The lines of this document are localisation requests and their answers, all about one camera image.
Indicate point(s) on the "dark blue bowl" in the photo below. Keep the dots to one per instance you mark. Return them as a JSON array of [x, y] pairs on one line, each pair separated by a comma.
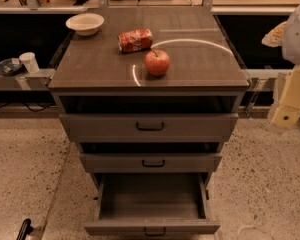
[[10, 67]]

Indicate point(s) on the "grey top drawer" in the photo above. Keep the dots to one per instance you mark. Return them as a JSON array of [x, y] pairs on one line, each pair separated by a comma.
[[153, 128]]

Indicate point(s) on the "red apple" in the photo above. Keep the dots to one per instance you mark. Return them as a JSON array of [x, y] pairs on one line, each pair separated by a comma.
[[157, 62]]

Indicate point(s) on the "grey middle drawer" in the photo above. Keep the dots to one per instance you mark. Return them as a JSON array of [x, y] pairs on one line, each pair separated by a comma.
[[150, 163]]

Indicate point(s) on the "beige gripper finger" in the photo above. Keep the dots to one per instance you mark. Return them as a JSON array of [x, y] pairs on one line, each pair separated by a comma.
[[274, 37]]

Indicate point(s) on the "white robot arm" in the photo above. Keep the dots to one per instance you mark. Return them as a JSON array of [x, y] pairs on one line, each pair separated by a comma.
[[287, 35]]

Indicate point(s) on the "grey drawer cabinet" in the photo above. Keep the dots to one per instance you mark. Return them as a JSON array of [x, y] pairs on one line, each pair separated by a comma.
[[204, 77]]

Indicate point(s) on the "white paper cup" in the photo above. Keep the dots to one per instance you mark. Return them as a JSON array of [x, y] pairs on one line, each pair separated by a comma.
[[29, 61]]

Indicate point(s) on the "grey bottom drawer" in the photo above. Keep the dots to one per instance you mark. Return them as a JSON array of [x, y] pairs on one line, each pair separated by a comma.
[[152, 205]]

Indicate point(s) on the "white bowl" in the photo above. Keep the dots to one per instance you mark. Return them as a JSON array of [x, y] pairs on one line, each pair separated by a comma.
[[85, 24]]

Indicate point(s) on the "crushed red soda can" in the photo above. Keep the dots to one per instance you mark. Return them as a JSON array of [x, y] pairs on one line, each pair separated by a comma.
[[135, 40]]

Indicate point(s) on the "black handle on floor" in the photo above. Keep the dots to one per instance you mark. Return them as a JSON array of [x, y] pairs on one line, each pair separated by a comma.
[[24, 230]]

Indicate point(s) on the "grey drawer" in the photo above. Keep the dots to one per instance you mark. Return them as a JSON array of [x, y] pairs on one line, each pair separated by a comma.
[[152, 205], [150, 163], [153, 128]]

